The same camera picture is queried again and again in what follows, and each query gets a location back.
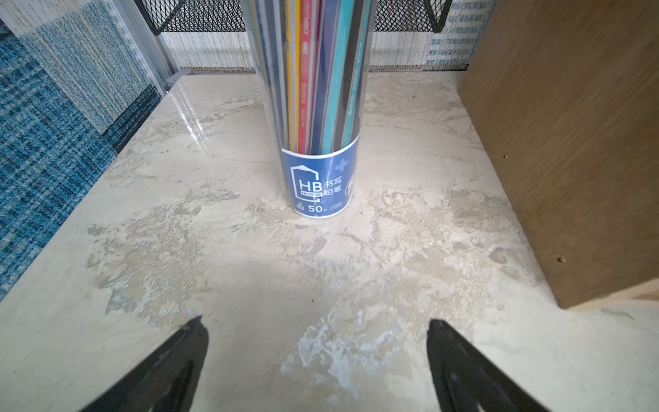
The clear pencil tube blue label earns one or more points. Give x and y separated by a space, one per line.
313 59

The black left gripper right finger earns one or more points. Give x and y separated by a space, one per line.
465 380

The wooden three-tier shelf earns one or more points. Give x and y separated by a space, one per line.
564 96

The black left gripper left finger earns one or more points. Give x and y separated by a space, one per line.
166 380

